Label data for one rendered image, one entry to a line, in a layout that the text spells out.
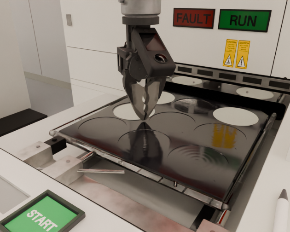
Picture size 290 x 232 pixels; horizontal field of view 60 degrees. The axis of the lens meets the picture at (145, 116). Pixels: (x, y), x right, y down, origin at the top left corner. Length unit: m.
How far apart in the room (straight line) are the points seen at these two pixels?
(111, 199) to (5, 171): 0.15
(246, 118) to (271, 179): 0.31
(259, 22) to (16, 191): 0.59
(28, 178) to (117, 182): 0.23
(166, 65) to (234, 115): 0.26
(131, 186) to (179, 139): 0.13
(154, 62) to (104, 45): 0.52
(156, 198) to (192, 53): 0.42
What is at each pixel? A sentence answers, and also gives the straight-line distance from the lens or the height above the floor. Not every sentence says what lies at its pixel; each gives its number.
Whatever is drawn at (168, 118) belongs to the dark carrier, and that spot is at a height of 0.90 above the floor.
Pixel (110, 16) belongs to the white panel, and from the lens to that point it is 0.89.
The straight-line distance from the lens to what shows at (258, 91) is 0.69.
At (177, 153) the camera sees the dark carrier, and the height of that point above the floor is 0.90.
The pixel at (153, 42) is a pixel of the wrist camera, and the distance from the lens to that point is 0.46.
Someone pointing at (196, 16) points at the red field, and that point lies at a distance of 0.72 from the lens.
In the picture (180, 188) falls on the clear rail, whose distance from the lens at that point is 0.38.
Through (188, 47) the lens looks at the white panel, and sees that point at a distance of 0.74.
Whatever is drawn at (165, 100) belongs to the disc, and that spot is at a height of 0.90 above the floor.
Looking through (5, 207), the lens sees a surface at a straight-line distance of 0.30.
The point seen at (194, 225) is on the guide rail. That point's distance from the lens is 0.40.
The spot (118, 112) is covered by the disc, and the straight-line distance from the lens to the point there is 0.60.
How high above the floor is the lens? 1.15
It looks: 25 degrees down
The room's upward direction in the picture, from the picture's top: straight up
